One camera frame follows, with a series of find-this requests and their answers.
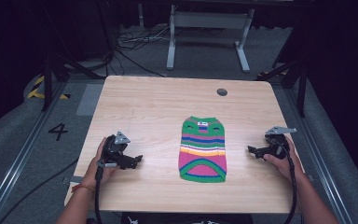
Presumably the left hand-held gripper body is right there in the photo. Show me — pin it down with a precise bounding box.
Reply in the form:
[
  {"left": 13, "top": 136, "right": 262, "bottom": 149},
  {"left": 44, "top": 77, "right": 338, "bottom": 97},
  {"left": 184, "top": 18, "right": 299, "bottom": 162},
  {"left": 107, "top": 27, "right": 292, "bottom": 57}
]
[{"left": 101, "top": 130, "right": 132, "bottom": 166}]

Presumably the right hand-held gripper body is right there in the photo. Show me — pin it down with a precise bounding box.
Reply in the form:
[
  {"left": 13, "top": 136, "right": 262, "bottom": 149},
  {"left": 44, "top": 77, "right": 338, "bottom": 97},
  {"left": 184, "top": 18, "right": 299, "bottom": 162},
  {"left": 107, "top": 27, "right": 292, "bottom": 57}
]
[{"left": 263, "top": 125, "right": 298, "bottom": 161}]

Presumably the striped knitted pet sweater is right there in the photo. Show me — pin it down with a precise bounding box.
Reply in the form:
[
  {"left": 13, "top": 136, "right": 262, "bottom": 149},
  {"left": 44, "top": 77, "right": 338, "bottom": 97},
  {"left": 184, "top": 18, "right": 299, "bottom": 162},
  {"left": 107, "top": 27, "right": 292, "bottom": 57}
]
[{"left": 177, "top": 115, "right": 228, "bottom": 184}]

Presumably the person's right hand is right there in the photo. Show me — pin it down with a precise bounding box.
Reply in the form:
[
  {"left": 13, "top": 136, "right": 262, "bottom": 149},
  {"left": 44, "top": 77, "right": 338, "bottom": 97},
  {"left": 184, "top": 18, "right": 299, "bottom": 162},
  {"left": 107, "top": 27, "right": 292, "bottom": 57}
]
[{"left": 263, "top": 135, "right": 306, "bottom": 185}]

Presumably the person's left hand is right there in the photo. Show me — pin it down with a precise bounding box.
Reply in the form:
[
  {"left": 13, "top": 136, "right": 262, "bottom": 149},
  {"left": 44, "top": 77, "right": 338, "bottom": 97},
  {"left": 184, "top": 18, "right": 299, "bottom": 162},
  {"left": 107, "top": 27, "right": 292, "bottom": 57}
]
[{"left": 79, "top": 136, "right": 119, "bottom": 189}]

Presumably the grey floor plate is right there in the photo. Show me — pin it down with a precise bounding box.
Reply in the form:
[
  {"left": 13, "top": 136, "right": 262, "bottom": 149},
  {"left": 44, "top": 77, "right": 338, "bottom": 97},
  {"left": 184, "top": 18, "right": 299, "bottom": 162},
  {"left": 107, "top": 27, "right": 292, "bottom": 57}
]
[{"left": 76, "top": 83, "right": 105, "bottom": 117}]

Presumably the black metal stand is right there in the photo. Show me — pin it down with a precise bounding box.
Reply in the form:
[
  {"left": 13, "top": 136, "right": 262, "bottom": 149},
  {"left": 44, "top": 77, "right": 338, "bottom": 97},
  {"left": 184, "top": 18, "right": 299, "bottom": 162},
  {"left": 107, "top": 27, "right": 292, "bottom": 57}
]
[
  {"left": 255, "top": 57, "right": 310, "bottom": 119},
  {"left": 40, "top": 0, "right": 107, "bottom": 112}
]

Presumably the yellow black hazard tape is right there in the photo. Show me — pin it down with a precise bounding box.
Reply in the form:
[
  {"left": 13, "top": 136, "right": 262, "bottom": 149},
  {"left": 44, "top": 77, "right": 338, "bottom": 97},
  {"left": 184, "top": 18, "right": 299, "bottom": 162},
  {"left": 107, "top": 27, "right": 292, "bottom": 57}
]
[{"left": 26, "top": 75, "right": 72, "bottom": 101}]

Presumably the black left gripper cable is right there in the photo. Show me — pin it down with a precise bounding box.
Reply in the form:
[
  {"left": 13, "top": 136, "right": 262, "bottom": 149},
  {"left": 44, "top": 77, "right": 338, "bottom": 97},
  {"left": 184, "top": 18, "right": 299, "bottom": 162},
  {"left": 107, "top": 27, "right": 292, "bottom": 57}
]
[{"left": 93, "top": 159, "right": 119, "bottom": 224}]

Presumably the aluminium floor rail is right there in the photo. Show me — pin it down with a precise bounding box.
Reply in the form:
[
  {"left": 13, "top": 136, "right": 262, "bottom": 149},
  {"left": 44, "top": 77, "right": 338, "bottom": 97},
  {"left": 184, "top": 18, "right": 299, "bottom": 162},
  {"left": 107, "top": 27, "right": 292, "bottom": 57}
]
[
  {"left": 0, "top": 81, "right": 68, "bottom": 224},
  {"left": 283, "top": 88, "right": 355, "bottom": 224}
]

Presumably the red string bracelet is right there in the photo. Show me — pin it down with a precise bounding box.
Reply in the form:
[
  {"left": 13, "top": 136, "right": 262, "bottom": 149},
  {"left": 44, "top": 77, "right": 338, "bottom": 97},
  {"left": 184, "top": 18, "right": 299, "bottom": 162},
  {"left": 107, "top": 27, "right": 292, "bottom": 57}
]
[{"left": 71, "top": 183, "right": 96, "bottom": 194}]

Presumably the black floor cable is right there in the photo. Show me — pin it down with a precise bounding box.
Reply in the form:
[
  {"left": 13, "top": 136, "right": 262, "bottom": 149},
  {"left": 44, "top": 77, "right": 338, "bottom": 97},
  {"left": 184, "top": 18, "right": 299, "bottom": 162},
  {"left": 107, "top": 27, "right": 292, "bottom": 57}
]
[{"left": 0, "top": 158, "right": 80, "bottom": 224}]

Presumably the bundle of floor cables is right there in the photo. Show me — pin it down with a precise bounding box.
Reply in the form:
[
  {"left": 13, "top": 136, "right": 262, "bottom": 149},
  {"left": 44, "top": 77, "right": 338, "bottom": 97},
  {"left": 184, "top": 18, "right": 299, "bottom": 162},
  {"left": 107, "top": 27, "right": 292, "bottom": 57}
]
[{"left": 105, "top": 24, "right": 172, "bottom": 78}]

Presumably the white metal desk frame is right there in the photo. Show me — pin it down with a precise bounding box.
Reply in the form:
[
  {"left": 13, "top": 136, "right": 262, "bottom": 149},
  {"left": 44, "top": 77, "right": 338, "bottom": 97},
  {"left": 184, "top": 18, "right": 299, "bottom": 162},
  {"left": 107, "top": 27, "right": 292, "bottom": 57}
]
[{"left": 166, "top": 4, "right": 256, "bottom": 75}]

